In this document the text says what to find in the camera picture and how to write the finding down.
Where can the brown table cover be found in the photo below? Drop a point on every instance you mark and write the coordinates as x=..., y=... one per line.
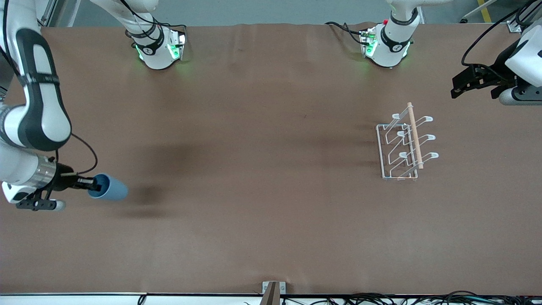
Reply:
x=254, y=169

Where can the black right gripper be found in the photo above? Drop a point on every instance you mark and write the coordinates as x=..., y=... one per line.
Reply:
x=64, y=180

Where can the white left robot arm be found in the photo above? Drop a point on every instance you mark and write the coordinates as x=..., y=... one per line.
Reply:
x=394, y=51

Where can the blue plastic cup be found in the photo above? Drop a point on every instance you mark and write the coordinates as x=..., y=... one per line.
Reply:
x=112, y=190

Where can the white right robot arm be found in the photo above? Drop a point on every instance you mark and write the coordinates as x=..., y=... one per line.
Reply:
x=42, y=106

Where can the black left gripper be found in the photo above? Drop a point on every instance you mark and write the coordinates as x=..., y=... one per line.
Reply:
x=498, y=72

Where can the aluminium frame post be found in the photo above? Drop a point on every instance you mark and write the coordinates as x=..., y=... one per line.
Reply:
x=53, y=10
x=514, y=26

